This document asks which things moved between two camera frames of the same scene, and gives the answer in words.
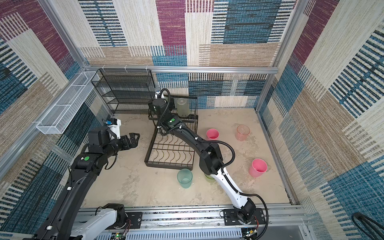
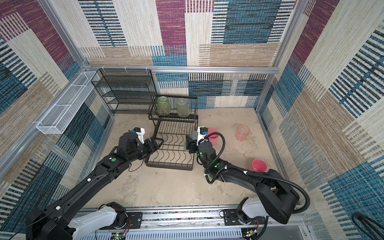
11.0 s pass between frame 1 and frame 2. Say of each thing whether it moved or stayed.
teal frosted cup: moved
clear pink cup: stayed
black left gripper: moved
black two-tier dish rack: stayed
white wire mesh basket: stayed
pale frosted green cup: stayed
